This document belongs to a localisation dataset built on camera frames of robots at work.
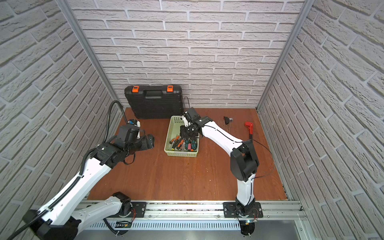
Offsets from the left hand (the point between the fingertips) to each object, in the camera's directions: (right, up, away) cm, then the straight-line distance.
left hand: (149, 136), depth 74 cm
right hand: (+17, 0, +13) cm, 21 cm away
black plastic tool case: (-4, +21, +23) cm, 32 cm away
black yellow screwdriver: (+10, -7, +22) cm, 26 cm away
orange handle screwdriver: (+10, -3, +25) cm, 28 cm away
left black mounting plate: (-6, -38, +1) cm, 39 cm away
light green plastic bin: (+7, +2, +32) cm, 32 cm away
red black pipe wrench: (+64, +5, +32) cm, 71 cm away
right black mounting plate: (+41, -38, 0) cm, 56 cm away
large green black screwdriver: (+22, -7, +18) cm, 29 cm away
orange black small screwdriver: (+13, -7, +20) cm, 25 cm away
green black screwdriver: (+17, -6, +21) cm, 28 cm away
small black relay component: (+47, +9, +36) cm, 60 cm away
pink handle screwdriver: (+19, -8, +18) cm, 28 cm away
